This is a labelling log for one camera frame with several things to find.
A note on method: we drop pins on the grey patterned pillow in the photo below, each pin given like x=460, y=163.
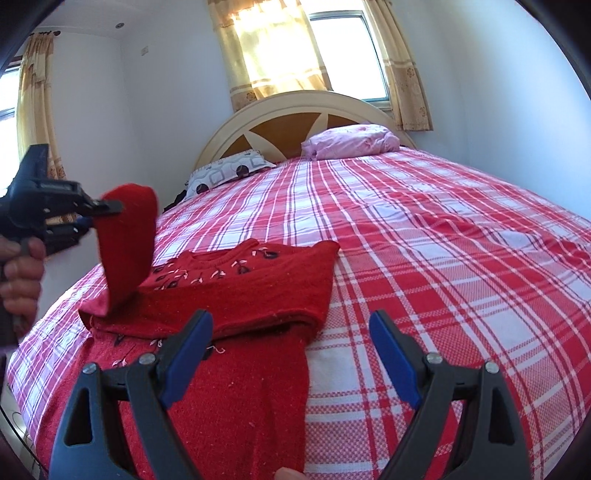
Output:
x=226, y=173

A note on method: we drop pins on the pink pillow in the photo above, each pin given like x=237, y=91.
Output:
x=351, y=138

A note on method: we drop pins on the person's left hand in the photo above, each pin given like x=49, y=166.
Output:
x=23, y=277

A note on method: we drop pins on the dark cloth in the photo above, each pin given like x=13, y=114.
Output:
x=176, y=199

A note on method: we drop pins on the beige patterned curtain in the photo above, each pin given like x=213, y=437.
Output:
x=39, y=101
x=272, y=46
x=406, y=69

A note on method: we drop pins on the red plaid bedspread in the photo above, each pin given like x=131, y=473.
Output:
x=438, y=240

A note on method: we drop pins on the person's right hand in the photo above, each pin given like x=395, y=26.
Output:
x=290, y=474

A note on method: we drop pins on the window with grey frame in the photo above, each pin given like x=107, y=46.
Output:
x=346, y=55
x=7, y=120

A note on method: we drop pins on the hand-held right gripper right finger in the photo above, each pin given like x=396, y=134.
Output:
x=392, y=360

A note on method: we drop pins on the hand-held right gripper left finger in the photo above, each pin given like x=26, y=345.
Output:
x=184, y=364

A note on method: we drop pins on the red knitted sweater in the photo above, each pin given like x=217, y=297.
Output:
x=258, y=295

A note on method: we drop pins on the cream and brown headboard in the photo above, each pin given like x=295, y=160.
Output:
x=281, y=127

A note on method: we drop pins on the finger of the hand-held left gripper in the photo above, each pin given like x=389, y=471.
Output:
x=64, y=235
x=94, y=203

